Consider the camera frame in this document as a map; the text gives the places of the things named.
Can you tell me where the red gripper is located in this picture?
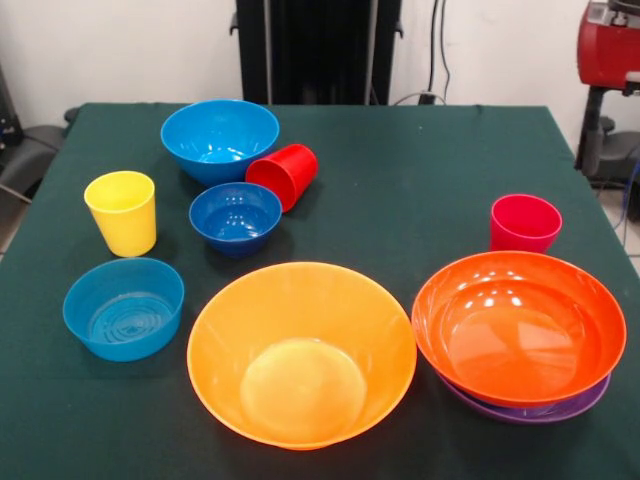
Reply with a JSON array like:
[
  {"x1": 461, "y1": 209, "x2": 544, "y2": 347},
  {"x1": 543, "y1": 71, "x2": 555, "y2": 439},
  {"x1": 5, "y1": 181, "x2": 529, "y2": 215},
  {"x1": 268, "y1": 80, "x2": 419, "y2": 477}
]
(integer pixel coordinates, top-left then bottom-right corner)
[{"x1": 573, "y1": 13, "x2": 640, "y2": 171}]

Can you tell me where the pink-red cup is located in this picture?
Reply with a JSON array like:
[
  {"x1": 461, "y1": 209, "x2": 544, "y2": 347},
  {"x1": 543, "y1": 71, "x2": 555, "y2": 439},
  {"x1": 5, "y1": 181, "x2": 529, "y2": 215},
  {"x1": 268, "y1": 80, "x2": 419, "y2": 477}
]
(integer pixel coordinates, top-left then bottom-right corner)
[{"x1": 489, "y1": 193, "x2": 564, "y2": 254}]

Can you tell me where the shallow red-orange bowl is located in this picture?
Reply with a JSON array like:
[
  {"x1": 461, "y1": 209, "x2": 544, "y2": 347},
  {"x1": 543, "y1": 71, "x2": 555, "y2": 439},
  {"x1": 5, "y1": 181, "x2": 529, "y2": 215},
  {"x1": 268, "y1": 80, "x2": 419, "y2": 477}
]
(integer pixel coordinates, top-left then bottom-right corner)
[{"x1": 410, "y1": 250, "x2": 628, "y2": 409}]

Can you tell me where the red cup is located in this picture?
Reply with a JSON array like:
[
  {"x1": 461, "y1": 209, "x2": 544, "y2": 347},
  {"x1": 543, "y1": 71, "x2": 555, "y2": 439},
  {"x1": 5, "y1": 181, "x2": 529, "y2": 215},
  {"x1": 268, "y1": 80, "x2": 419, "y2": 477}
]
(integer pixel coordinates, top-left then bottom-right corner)
[{"x1": 244, "y1": 143, "x2": 320, "y2": 214}]

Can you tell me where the large orange bowl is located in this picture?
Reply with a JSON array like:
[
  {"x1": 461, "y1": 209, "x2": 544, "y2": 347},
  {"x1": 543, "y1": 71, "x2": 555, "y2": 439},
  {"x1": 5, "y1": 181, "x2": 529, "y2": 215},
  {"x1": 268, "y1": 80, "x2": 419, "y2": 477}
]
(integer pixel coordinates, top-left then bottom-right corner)
[{"x1": 186, "y1": 260, "x2": 419, "y2": 452}]

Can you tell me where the small dark blue bowl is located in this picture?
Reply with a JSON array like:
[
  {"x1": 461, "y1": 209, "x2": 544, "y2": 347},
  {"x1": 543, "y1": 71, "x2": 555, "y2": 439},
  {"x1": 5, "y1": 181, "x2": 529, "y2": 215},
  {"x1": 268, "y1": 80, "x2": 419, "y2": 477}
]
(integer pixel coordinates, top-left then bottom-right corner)
[{"x1": 188, "y1": 181, "x2": 284, "y2": 259}]

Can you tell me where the large blue bowl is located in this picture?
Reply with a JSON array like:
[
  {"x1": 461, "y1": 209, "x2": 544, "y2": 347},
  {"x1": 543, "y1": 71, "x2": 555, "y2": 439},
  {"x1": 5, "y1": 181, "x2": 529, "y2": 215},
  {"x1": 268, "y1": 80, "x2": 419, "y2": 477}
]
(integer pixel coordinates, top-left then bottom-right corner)
[{"x1": 160, "y1": 98, "x2": 281, "y2": 187}]

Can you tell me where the yellow cup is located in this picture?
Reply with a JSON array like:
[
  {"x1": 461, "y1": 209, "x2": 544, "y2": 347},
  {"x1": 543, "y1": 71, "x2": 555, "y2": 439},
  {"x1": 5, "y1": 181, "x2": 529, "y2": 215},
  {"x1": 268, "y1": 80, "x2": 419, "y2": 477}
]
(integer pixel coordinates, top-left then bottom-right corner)
[{"x1": 83, "y1": 170, "x2": 158, "y2": 258}]

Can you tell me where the straight-walled teal blue bowl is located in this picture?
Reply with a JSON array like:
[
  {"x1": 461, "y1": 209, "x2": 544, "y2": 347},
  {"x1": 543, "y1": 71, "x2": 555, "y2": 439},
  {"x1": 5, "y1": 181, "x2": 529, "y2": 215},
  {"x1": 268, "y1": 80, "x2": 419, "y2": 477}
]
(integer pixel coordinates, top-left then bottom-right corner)
[{"x1": 62, "y1": 257, "x2": 186, "y2": 363}]

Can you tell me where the black base with knob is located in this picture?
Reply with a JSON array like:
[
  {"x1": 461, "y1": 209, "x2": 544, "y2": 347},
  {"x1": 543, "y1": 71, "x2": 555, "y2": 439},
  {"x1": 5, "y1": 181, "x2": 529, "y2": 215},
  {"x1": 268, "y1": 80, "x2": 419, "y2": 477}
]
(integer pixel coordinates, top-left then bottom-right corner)
[{"x1": 594, "y1": 117, "x2": 640, "y2": 189}]

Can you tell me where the shallow purple bowl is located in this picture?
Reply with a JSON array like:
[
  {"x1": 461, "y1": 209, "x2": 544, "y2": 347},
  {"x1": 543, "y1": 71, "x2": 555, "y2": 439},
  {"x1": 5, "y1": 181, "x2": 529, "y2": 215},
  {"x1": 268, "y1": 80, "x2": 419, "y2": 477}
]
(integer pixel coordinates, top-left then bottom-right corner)
[{"x1": 437, "y1": 372, "x2": 612, "y2": 425}]

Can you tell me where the dark green tablecloth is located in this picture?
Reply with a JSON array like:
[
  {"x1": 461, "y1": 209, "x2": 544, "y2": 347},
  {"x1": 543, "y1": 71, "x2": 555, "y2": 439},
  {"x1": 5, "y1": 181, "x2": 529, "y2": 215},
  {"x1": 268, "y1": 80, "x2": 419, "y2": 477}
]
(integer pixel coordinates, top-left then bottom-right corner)
[{"x1": 0, "y1": 102, "x2": 640, "y2": 480}]

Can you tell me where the black chair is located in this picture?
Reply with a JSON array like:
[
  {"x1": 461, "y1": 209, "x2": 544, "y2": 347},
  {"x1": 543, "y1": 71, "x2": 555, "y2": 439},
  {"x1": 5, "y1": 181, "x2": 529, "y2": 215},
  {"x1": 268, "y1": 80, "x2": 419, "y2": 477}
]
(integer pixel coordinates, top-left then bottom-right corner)
[{"x1": 0, "y1": 124, "x2": 66, "y2": 201}]

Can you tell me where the blue cable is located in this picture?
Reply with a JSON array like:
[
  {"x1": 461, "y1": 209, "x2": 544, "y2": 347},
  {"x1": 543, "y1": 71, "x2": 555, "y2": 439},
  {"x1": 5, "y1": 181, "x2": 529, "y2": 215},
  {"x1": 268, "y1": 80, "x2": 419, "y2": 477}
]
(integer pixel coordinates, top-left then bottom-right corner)
[{"x1": 618, "y1": 162, "x2": 640, "y2": 234}]

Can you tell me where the black hanging cable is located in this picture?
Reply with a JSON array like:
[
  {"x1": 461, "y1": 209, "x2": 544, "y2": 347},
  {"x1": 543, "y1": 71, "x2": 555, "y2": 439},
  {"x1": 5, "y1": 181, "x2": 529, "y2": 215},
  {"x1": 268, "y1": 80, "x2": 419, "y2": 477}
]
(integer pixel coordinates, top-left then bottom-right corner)
[{"x1": 428, "y1": 0, "x2": 454, "y2": 101}]

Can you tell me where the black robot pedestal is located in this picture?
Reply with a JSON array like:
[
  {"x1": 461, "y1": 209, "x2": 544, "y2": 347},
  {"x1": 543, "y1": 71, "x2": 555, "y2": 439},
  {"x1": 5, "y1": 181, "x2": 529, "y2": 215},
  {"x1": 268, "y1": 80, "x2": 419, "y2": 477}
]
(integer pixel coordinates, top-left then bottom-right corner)
[{"x1": 229, "y1": 0, "x2": 404, "y2": 106}]

